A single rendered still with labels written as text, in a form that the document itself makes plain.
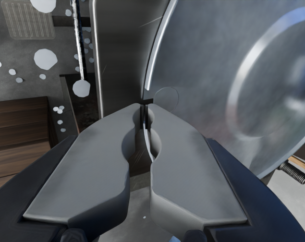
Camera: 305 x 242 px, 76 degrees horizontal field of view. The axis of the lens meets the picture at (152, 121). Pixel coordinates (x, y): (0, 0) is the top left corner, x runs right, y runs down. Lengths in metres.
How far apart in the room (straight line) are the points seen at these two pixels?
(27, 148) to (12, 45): 0.41
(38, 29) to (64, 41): 0.19
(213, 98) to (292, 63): 0.08
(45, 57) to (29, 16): 0.49
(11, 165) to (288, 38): 0.69
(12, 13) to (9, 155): 0.40
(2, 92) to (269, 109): 0.92
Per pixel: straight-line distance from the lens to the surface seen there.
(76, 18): 0.72
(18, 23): 0.74
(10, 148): 0.67
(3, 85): 0.96
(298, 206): 1.95
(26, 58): 0.92
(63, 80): 0.91
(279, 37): 0.19
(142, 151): 0.16
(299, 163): 1.47
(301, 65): 0.23
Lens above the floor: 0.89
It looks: 50 degrees down
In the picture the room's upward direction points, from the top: 139 degrees clockwise
